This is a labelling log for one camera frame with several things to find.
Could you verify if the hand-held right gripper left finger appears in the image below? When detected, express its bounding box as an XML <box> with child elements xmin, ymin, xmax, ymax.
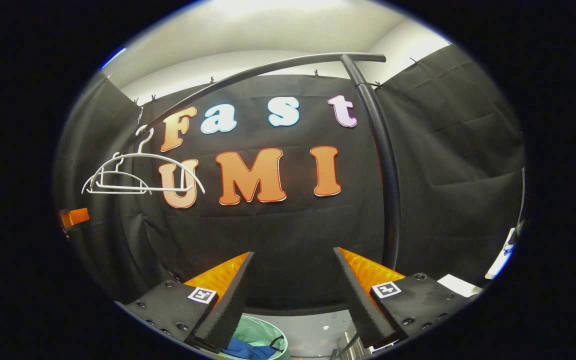
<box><xmin>115</xmin><ymin>251</ymin><xmax>257</xmax><ymax>354</ymax></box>

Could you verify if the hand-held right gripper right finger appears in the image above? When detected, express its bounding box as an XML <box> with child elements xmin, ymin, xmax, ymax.
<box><xmin>332</xmin><ymin>247</ymin><xmax>474</xmax><ymax>351</ymax></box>

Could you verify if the green laundry hamper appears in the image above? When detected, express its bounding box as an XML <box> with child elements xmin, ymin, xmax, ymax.
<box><xmin>218</xmin><ymin>315</ymin><xmax>292</xmax><ymax>360</ymax></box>

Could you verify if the blue corduroy jacket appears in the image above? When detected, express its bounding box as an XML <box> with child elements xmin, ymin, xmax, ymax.
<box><xmin>223</xmin><ymin>337</ymin><xmax>280</xmax><ymax>360</ymax></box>

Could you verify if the small white clothes hanger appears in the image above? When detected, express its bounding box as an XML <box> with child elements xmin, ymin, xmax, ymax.
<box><xmin>83</xmin><ymin>152</ymin><xmax>152</xmax><ymax>195</ymax></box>

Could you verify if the large white clothes hanger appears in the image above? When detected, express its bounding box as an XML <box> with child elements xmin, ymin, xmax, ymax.
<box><xmin>82</xmin><ymin>125</ymin><xmax>207</xmax><ymax>196</ymax></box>

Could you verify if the black clothes rack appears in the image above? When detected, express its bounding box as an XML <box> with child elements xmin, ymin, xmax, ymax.
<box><xmin>118</xmin><ymin>51</ymin><xmax>403</xmax><ymax>271</ymax></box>

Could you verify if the white table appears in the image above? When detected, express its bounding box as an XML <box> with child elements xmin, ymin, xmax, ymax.
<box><xmin>438</xmin><ymin>227</ymin><xmax>517</xmax><ymax>299</ymax></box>

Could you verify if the black backdrop cloth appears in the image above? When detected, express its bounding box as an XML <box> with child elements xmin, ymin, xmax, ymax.
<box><xmin>53</xmin><ymin>44</ymin><xmax>527</xmax><ymax>319</ymax></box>

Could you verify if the black cable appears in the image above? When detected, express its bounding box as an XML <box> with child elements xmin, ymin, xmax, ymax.
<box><xmin>335</xmin><ymin>334</ymin><xmax>364</xmax><ymax>360</ymax></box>

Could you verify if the grey ribbed metal frame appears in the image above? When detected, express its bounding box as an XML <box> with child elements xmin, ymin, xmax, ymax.
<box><xmin>330</xmin><ymin>327</ymin><xmax>385</xmax><ymax>360</ymax></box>

